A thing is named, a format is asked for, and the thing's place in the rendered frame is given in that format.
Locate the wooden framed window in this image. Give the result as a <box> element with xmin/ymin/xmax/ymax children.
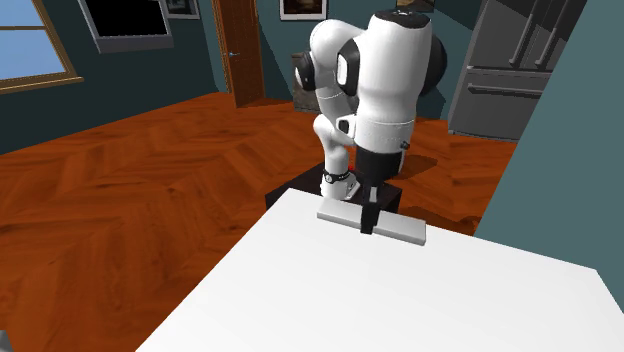
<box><xmin>0</xmin><ymin>0</ymin><xmax>85</xmax><ymax>95</ymax></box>

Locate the dark robot stand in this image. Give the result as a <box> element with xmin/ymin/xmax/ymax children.
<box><xmin>264</xmin><ymin>162</ymin><xmax>404</xmax><ymax>217</ymax></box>

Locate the white framed dark wall picture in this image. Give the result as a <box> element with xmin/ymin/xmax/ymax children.
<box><xmin>278</xmin><ymin>0</ymin><xmax>328</xmax><ymax>22</ymax></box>

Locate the dark mottled box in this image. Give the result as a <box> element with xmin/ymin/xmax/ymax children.
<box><xmin>290</xmin><ymin>51</ymin><xmax>324</xmax><ymax>115</ymax></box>

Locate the grey flat rectangular slab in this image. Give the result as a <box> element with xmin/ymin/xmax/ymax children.
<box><xmin>316</xmin><ymin>198</ymin><xmax>428</xmax><ymax>247</ymax></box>

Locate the small grey framed wall picture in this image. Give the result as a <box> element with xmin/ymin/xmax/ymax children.
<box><xmin>162</xmin><ymin>0</ymin><xmax>202</xmax><ymax>21</ymax></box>

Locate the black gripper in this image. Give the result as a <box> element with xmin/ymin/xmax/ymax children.
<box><xmin>354</xmin><ymin>145</ymin><xmax>404</xmax><ymax>236</ymax></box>

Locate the grey framed dark window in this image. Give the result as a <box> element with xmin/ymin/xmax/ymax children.
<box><xmin>76</xmin><ymin>0</ymin><xmax>176</xmax><ymax>55</ymax></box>

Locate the brown wooden door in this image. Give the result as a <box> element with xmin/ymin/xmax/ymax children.
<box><xmin>210</xmin><ymin>0</ymin><xmax>267</xmax><ymax>109</ymax></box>

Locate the grey refrigerator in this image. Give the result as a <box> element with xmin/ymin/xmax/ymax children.
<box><xmin>446</xmin><ymin>0</ymin><xmax>589</xmax><ymax>144</ymax></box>

